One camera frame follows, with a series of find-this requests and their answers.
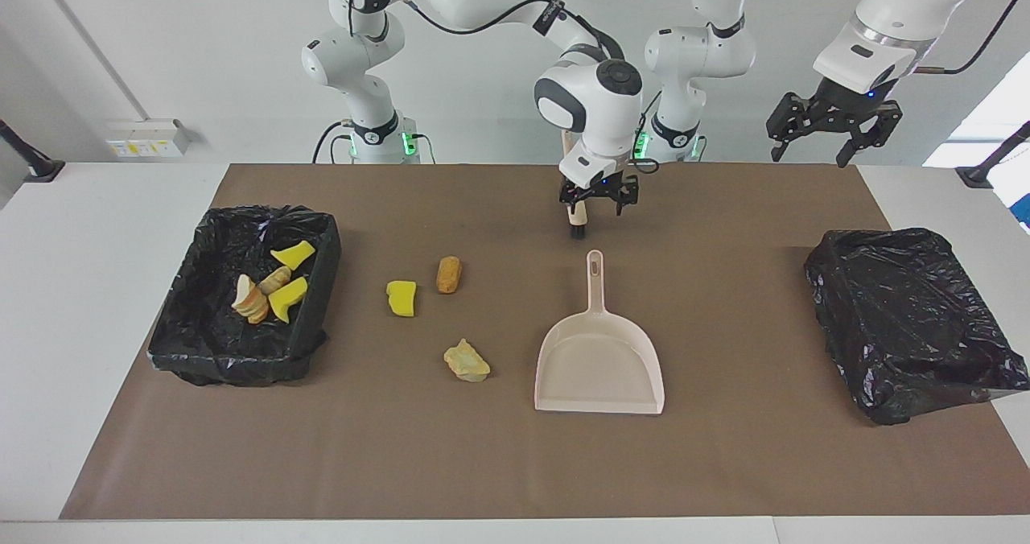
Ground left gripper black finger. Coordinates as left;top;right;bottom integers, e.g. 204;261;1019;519
838;101;904;167
766;97;815;161

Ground beige hand brush black bristles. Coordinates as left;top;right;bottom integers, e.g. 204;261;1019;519
562;128;588;240

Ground beige plastic dustpan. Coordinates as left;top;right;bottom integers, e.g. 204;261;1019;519
534;249;666;415

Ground pale beige sponge chunk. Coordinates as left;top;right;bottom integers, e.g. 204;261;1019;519
443;339;491;383

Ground curled yellow sponge piece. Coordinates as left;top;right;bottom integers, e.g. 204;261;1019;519
268;277;309;324

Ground bin lined with black bag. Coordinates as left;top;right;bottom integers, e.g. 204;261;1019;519
804;227;1030;426
147;205;342;387

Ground blue white box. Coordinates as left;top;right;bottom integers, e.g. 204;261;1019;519
998;162;1030;233

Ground brown table mat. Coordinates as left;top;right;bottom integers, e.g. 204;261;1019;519
59;163;1030;521

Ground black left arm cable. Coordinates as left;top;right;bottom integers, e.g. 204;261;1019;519
740;0;1030;76

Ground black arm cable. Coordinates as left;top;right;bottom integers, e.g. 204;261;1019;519
346;0;627;60
740;0;1030;76

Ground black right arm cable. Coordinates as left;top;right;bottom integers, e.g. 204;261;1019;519
346;0;627;60

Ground black right base cable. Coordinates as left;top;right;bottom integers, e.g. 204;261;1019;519
312;120;355;164

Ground white wall socket box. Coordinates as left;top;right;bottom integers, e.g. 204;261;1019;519
105;119;192;159

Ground white wall cable conduit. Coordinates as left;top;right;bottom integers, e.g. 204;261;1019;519
31;0;151;123

